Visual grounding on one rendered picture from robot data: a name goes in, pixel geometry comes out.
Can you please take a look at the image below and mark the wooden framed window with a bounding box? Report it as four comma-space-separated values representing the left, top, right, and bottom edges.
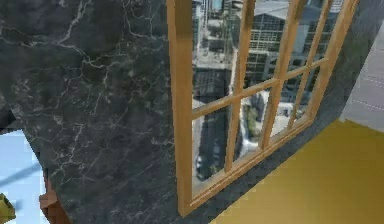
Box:
165, 0, 361, 218

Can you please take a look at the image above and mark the brown wooden furniture piece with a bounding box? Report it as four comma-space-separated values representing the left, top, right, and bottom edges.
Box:
38, 176, 72, 224

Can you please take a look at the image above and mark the yellow green object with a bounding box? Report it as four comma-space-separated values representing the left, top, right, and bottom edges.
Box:
0, 192, 17, 224

